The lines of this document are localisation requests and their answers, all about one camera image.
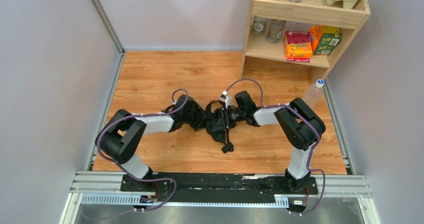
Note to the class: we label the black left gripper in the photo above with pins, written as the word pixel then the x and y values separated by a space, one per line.
pixel 199 119

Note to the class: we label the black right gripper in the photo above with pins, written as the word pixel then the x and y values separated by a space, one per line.
pixel 226 120

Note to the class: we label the black folding umbrella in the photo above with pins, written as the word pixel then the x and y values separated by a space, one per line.
pixel 214 125

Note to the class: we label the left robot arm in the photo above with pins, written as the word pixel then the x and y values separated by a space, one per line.
pixel 118 141

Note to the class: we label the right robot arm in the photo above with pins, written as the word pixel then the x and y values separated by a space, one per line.
pixel 302 127

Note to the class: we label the clear plastic water bottle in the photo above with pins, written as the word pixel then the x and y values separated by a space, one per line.
pixel 314 93

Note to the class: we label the glass jar left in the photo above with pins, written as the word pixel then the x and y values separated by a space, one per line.
pixel 259 25

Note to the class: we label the glass jar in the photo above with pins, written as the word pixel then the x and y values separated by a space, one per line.
pixel 259 25
pixel 275 30

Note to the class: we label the orange pink sponge box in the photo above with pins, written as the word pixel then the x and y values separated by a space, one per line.
pixel 298 46

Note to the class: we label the glass jar right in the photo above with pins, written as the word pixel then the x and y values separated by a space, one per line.
pixel 275 30

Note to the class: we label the wooden shelf unit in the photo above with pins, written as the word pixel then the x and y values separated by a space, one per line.
pixel 308 12

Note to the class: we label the green orange carton box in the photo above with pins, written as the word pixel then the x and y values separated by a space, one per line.
pixel 324 39

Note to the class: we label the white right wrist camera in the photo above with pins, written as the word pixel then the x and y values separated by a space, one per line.
pixel 227 99

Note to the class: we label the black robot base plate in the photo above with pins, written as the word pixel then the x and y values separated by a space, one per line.
pixel 218 187

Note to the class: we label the aluminium frame rail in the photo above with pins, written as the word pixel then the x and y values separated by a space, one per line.
pixel 95 197

